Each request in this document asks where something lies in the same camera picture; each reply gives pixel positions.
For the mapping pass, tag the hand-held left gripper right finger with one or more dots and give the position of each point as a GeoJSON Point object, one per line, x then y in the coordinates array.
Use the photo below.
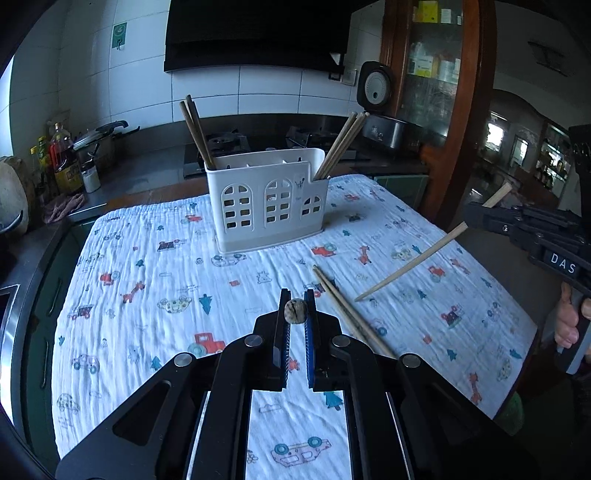
{"type": "Point", "coordinates": [310, 360]}

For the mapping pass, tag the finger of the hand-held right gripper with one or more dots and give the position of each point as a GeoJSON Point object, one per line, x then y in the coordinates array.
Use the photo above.
{"type": "Point", "coordinates": [489, 219]}
{"type": "Point", "coordinates": [549, 219]}

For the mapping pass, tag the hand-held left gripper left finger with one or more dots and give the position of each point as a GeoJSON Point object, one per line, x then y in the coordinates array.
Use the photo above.
{"type": "Point", "coordinates": [279, 360]}

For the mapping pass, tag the white plastic chopstick holder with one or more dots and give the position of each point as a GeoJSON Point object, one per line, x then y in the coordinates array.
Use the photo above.
{"type": "Point", "coordinates": [258, 203]}

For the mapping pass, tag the person's right hand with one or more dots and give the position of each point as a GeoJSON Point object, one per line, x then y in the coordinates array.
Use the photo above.
{"type": "Point", "coordinates": [567, 323]}

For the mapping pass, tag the green base cabinet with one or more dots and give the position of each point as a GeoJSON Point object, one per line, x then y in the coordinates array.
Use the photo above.
{"type": "Point", "coordinates": [406, 184]}

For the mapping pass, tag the wooden glass door cabinet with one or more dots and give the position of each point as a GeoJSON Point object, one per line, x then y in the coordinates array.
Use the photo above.
{"type": "Point", "coordinates": [471, 115]}

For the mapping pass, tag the black rice cooker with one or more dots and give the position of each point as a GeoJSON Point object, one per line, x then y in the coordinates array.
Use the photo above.
{"type": "Point", "coordinates": [388, 131]}

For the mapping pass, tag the white cartoon printed cloth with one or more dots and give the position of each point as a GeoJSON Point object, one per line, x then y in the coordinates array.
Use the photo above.
{"type": "Point", "coordinates": [161, 277]}

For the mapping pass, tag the black gas stove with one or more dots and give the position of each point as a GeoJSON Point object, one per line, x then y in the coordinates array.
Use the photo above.
{"type": "Point", "coordinates": [231, 141]}

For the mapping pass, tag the small white jar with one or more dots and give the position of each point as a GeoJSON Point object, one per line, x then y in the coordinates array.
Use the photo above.
{"type": "Point", "coordinates": [91, 180]}

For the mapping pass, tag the pink rag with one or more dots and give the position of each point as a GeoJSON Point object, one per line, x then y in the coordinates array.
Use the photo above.
{"type": "Point", "coordinates": [64, 206]}

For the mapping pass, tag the metal pressure cooker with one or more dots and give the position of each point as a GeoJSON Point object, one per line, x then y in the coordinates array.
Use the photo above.
{"type": "Point", "coordinates": [101, 138]}

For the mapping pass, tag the large cooking oil bottle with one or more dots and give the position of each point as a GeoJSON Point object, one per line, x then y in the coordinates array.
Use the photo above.
{"type": "Point", "coordinates": [67, 170]}

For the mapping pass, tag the black range hood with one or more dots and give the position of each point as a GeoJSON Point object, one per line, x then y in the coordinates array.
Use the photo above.
{"type": "Point", "coordinates": [254, 32]}

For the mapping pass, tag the small sauce bottle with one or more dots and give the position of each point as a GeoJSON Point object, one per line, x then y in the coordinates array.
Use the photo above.
{"type": "Point", "coordinates": [40, 161]}

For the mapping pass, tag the round wooden cutting board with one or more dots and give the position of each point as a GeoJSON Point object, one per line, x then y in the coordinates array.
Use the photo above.
{"type": "Point", "coordinates": [14, 194]}

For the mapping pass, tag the wall socket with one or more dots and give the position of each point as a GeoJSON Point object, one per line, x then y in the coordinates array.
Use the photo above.
{"type": "Point", "coordinates": [349, 76]}

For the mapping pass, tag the green wall hook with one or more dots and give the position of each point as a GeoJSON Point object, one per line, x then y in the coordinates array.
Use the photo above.
{"type": "Point", "coordinates": [119, 34]}

